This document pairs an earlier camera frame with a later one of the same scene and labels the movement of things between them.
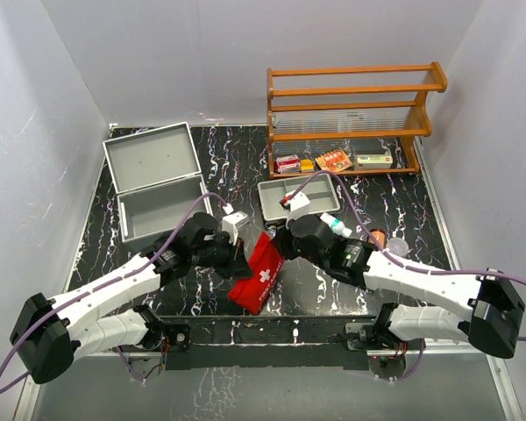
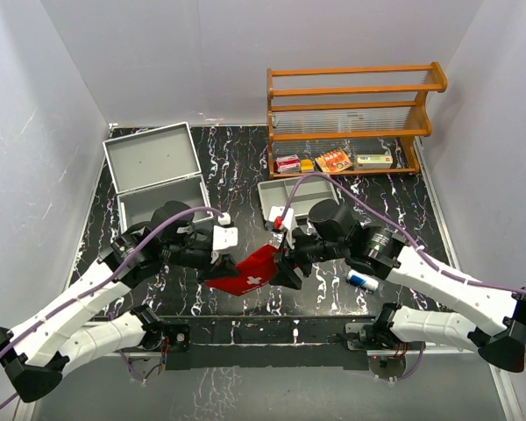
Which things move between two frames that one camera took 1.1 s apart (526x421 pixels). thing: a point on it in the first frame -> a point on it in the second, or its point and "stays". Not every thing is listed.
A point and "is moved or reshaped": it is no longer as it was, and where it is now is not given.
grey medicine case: x=158 y=182 stays
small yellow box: x=307 y=165 stays
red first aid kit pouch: x=252 y=292 is moved or reshaped
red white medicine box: x=287 y=164 stays
